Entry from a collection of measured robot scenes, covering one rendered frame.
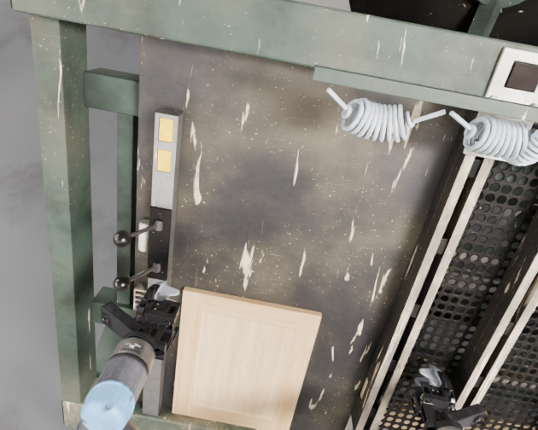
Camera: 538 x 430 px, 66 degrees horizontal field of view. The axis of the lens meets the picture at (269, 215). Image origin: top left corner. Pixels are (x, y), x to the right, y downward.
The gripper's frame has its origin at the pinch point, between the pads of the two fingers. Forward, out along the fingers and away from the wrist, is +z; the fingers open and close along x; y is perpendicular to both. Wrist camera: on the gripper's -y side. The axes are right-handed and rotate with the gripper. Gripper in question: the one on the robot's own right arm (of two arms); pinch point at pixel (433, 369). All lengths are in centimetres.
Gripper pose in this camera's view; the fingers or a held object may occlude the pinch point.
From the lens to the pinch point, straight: 128.3
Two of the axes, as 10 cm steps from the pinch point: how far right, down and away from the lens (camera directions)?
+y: -9.8, -2.0, -0.1
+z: 0.8, -4.4, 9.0
